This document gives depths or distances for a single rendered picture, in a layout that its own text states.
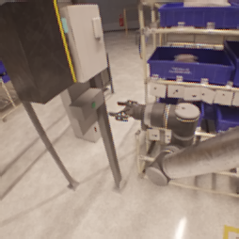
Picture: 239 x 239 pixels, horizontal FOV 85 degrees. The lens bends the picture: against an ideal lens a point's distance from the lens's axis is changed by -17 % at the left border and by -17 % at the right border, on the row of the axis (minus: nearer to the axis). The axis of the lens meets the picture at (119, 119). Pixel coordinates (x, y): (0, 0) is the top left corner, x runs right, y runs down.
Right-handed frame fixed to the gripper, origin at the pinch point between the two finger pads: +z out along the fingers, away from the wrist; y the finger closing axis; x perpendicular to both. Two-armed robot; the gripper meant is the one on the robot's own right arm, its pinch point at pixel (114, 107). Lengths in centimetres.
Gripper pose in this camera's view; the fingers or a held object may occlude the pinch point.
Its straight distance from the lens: 75.4
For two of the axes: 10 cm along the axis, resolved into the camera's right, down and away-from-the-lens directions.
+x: 1.3, 8.0, 5.9
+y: -4.3, 5.8, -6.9
